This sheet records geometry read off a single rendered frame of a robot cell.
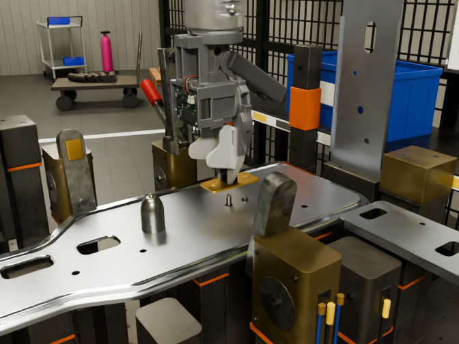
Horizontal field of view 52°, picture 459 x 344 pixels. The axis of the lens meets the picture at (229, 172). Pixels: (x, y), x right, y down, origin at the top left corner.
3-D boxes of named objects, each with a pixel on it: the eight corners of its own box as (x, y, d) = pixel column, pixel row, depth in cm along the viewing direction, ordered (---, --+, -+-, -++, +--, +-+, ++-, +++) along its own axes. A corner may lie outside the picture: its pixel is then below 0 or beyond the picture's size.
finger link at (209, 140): (184, 179, 70) (183, 119, 66) (217, 170, 73) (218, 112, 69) (195, 187, 67) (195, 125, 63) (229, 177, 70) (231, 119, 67)
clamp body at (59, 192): (81, 362, 82) (52, 160, 69) (62, 327, 91) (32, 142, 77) (117, 346, 86) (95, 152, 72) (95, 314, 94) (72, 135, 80)
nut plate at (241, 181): (213, 194, 66) (213, 185, 66) (199, 185, 69) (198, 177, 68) (259, 180, 71) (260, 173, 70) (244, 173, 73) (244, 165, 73)
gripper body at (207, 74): (171, 121, 65) (166, 31, 61) (222, 112, 70) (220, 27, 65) (200, 135, 59) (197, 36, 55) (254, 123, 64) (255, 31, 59)
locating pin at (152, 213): (148, 246, 63) (145, 201, 60) (138, 236, 65) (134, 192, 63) (169, 239, 65) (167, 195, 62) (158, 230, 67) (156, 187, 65)
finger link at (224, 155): (201, 191, 66) (197, 126, 63) (235, 181, 69) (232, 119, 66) (213, 197, 64) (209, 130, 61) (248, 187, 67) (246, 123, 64)
